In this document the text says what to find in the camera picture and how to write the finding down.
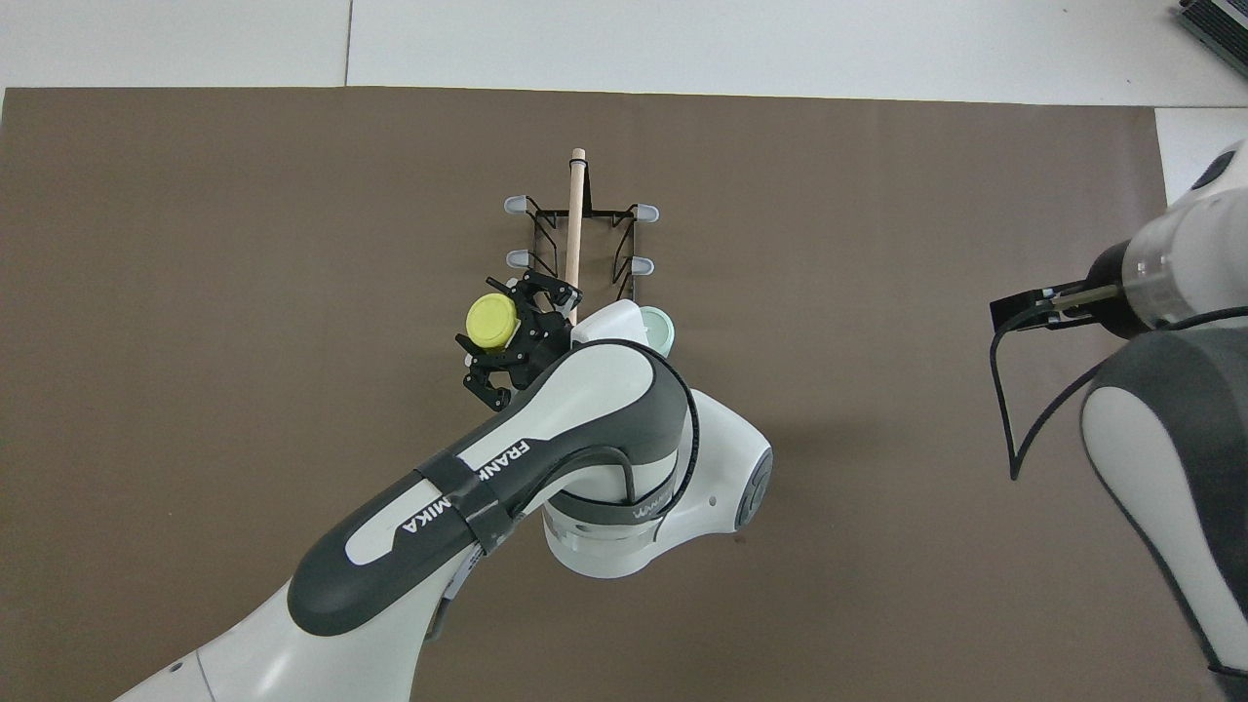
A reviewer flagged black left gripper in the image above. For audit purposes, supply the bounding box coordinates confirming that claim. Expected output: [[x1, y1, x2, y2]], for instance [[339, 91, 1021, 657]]
[[455, 273, 583, 410]]

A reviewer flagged brown paper table mat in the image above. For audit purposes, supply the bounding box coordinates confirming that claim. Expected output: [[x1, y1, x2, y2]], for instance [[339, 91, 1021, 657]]
[[0, 86, 1227, 702]]

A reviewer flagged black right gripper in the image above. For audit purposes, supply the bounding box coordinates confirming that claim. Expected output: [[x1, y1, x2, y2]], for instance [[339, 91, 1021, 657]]
[[990, 239, 1156, 339]]

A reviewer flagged light green plastic cup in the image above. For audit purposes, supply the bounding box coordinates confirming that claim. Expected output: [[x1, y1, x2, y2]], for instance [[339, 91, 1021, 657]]
[[636, 305, 677, 359]]

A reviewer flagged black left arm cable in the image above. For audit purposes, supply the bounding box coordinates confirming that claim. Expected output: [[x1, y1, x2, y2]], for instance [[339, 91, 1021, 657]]
[[546, 346, 701, 547]]

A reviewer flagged grey ribbed device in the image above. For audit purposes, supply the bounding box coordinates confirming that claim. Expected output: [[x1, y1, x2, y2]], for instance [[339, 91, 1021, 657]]
[[1170, 0, 1248, 55]]

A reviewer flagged black wire cup rack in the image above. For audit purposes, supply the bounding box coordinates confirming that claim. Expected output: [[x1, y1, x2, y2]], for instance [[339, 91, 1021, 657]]
[[503, 148, 661, 328]]

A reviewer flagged yellow plastic cup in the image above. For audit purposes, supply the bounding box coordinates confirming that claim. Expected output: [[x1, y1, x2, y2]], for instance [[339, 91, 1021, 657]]
[[465, 294, 519, 352]]

